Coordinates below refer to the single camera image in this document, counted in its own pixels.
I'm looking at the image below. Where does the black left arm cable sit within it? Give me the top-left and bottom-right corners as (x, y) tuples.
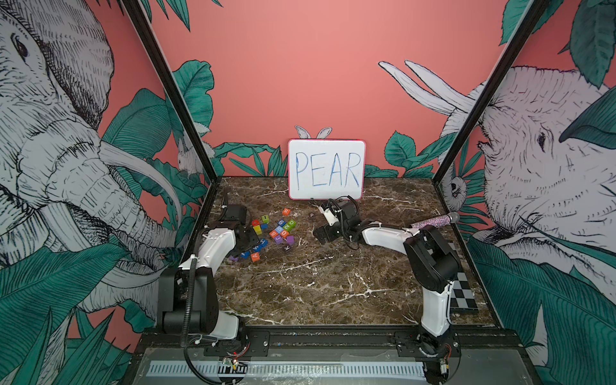
(180, 257), (227, 385)

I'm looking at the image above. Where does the white perforated strip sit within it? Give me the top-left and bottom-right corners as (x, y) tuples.
(145, 360), (427, 379)

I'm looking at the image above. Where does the pink framed whiteboard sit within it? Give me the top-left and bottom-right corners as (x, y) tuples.
(288, 139), (367, 201)

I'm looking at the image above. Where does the black front frame rail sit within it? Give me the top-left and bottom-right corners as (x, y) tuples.
(139, 325), (526, 359)

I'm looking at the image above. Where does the black white checkerboard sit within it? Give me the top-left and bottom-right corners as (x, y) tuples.
(449, 242), (479, 314)

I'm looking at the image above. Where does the glittery purple microphone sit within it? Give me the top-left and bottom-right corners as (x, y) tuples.
(411, 212), (460, 229)

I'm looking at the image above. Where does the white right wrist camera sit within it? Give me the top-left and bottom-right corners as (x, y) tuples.
(319, 207), (339, 226)

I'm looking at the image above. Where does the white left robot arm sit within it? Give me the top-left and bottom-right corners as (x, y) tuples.
(156, 204), (260, 347)

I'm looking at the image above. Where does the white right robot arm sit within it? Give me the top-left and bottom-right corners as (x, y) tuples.
(313, 196), (462, 338)

